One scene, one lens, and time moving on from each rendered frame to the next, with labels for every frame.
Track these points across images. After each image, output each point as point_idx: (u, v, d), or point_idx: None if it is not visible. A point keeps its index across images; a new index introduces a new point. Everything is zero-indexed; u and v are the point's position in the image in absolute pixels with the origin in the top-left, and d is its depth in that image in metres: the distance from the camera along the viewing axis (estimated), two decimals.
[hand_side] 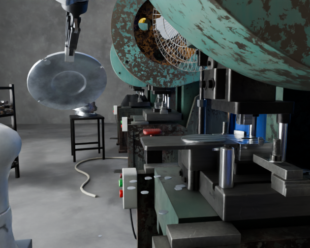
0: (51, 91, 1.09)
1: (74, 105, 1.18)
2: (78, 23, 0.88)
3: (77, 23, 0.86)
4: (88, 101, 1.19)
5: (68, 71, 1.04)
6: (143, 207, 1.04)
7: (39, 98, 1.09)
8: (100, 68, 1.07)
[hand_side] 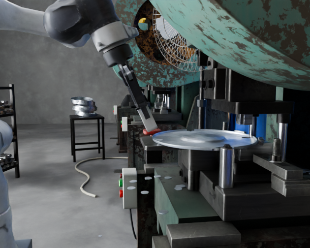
0: None
1: (233, 135, 0.88)
2: (122, 77, 0.78)
3: None
4: None
5: (189, 139, 0.77)
6: (143, 207, 1.04)
7: (189, 132, 0.94)
8: None
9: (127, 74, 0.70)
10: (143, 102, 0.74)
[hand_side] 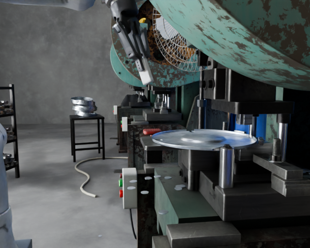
0: (213, 143, 0.74)
1: (167, 143, 0.75)
2: None
3: None
4: None
5: (215, 134, 0.85)
6: (143, 207, 1.04)
7: None
8: None
9: (114, 25, 0.76)
10: (132, 53, 0.77)
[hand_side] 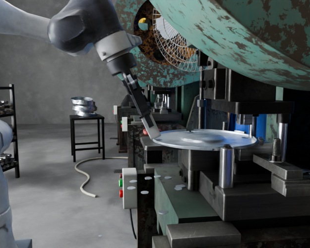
0: (227, 137, 0.83)
1: None
2: (125, 86, 0.78)
3: None
4: None
5: (187, 134, 0.85)
6: (143, 207, 1.04)
7: None
8: None
9: (131, 83, 0.70)
10: (146, 110, 0.74)
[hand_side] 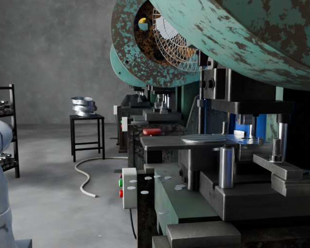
0: None
1: None
2: None
3: None
4: None
5: None
6: (143, 207, 1.04)
7: None
8: None
9: None
10: None
